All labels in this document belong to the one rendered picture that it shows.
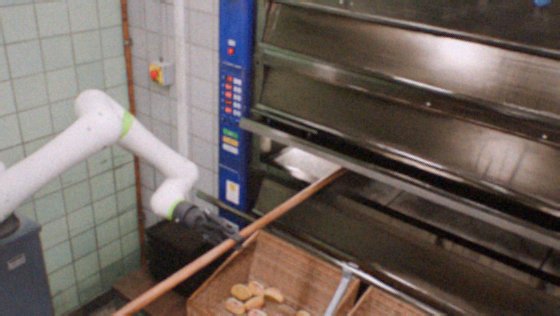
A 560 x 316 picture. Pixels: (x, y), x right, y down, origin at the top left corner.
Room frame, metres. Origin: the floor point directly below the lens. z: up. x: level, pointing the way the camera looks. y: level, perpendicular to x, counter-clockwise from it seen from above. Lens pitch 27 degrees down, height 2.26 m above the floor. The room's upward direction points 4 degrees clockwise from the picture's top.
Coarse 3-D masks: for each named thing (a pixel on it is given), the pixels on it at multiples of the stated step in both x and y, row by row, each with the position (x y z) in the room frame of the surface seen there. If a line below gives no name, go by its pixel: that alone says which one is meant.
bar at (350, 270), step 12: (216, 204) 1.74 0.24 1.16; (228, 204) 1.72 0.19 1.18; (240, 216) 1.66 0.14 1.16; (252, 216) 1.65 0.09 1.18; (264, 228) 1.59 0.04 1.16; (276, 228) 1.58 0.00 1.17; (288, 240) 1.53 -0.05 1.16; (300, 240) 1.52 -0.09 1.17; (312, 252) 1.47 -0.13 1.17; (324, 252) 1.46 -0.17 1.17; (336, 264) 1.41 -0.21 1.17; (348, 264) 1.40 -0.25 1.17; (348, 276) 1.37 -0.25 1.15; (360, 276) 1.35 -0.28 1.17; (372, 276) 1.35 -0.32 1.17; (384, 288) 1.30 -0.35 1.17; (396, 288) 1.29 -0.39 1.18; (336, 300) 1.33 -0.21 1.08; (408, 300) 1.25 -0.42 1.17; (420, 300) 1.25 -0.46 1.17; (432, 312) 1.21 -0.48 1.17; (444, 312) 1.20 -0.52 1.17
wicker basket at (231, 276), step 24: (264, 240) 2.01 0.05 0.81; (240, 264) 1.93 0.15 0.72; (264, 264) 1.97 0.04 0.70; (288, 264) 1.90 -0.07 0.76; (312, 264) 1.85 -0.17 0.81; (216, 288) 1.80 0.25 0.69; (288, 288) 1.87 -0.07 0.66; (312, 288) 1.81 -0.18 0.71; (336, 288) 1.76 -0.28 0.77; (192, 312) 1.65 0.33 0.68; (216, 312) 1.76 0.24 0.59; (288, 312) 1.78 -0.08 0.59; (312, 312) 1.77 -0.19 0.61; (336, 312) 1.58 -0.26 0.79
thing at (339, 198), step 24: (264, 168) 2.08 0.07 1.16; (288, 168) 2.05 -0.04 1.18; (336, 192) 1.86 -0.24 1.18; (384, 216) 1.72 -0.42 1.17; (408, 216) 1.71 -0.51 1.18; (432, 240) 1.60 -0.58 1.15; (456, 240) 1.57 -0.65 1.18; (504, 264) 1.45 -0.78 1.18; (528, 264) 1.46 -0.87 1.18; (552, 288) 1.36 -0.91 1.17
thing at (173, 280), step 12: (324, 180) 1.90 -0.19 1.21; (312, 192) 1.82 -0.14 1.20; (288, 204) 1.70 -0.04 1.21; (264, 216) 1.60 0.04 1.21; (276, 216) 1.63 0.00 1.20; (252, 228) 1.53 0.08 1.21; (228, 240) 1.44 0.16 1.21; (216, 252) 1.38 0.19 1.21; (192, 264) 1.31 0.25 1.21; (204, 264) 1.33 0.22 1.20; (180, 276) 1.25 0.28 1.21; (156, 288) 1.19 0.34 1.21; (168, 288) 1.21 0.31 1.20; (144, 300) 1.14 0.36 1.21; (120, 312) 1.08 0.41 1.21; (132, 312) 1.10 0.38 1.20
